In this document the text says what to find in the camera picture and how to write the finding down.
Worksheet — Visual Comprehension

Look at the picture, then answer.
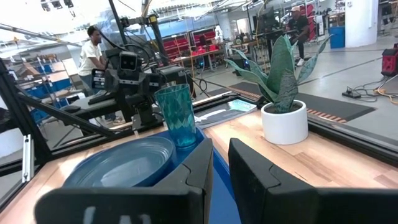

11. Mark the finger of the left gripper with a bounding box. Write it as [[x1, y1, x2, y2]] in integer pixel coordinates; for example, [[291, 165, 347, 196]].
[[135, 98, 159, 127], [115, 93, 135, 123]]

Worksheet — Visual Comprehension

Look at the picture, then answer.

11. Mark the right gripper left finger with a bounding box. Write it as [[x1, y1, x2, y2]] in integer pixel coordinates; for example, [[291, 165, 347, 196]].
[[34, 138, 215, 224]]

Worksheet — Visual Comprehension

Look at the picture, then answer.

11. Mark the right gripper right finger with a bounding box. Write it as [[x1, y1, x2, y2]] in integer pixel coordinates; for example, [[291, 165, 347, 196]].
[[228, 138, 398, 224]]

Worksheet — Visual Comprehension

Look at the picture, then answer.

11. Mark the teal faceted plastic cup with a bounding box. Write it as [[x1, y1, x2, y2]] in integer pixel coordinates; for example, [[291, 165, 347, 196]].
[[154, 83, 198, 149]]

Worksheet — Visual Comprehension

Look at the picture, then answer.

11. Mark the blue round plate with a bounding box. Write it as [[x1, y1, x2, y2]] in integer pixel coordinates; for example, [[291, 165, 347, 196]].
[[62, 136, 175, 189]]

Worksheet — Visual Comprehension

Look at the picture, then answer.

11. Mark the blue plastic tray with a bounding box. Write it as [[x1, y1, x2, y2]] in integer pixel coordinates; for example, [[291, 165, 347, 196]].
[[155, 127, 243, 224]]

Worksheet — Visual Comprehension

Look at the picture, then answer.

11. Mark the grey side table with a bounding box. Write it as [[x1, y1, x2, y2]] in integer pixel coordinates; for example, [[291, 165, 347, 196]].
[[60, 93, 125, 123]]

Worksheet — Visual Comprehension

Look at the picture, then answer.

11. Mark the person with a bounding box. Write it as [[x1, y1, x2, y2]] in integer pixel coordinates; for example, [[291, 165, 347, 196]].
[[77, 25, 125, 125], [285, 6, 312, 67]]

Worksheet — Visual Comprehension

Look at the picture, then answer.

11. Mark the red storage shelving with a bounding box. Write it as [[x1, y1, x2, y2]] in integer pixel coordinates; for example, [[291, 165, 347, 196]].
[[161, 29, 218, 57]]

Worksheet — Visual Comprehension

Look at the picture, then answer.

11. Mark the black and teal book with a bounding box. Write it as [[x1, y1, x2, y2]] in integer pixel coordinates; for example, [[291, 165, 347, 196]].
[[194, 98, 258, 130]]

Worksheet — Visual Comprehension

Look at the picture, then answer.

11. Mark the snake plant in white pot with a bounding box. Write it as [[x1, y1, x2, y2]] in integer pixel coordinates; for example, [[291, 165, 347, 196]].
[[224, 34, 332, 146]]

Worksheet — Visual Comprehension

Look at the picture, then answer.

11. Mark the small hazard-striped black floor mat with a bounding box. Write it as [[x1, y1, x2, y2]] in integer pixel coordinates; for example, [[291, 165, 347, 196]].
[[206, 81, 376, 124]]

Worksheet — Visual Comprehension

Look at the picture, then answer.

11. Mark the black floor power strip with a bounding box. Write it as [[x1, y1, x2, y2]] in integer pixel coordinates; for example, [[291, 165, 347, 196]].
[[341, 86, 362, 100]]

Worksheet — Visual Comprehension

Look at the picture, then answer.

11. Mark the blue bin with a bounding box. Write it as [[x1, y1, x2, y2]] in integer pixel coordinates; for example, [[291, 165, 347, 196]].
[[328, 26, 346, 50]]

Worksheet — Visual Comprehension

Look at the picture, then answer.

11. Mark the red tool case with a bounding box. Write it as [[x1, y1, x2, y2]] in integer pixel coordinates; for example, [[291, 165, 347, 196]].
[[381, 43, 398, 78]]

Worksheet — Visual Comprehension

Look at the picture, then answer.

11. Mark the white round column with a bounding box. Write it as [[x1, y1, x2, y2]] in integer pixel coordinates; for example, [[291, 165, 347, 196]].
[[345, 0, 379, 48]]

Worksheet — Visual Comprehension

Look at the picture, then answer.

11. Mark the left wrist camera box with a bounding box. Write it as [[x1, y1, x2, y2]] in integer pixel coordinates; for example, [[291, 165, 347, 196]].
[[119, 51, 138, 72]]

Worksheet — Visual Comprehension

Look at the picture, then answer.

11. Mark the silver aluminium bracket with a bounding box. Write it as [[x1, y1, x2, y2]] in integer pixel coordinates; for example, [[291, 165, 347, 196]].
[[22, 134, 34, 183]]

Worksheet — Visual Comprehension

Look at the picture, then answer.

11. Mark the orange floor cable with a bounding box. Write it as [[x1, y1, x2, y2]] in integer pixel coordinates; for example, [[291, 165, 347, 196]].
[[373, 74, 398, 105]]

